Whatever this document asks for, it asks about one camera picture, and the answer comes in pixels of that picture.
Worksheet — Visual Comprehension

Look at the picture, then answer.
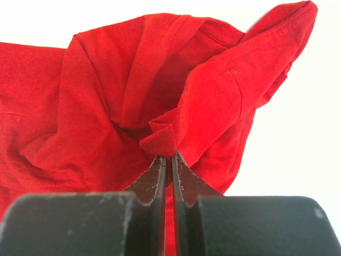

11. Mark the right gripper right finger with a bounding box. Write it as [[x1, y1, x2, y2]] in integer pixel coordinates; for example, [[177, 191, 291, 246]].
[[172, 152, 340, 255]]

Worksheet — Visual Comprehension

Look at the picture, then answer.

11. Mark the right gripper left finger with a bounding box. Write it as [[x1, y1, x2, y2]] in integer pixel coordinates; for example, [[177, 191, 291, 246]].
[[1, 156, 166, 255]]

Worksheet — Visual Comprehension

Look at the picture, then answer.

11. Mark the red t shirt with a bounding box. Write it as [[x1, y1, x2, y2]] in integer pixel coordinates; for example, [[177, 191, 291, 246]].
[[0, 0, 319, 256]]

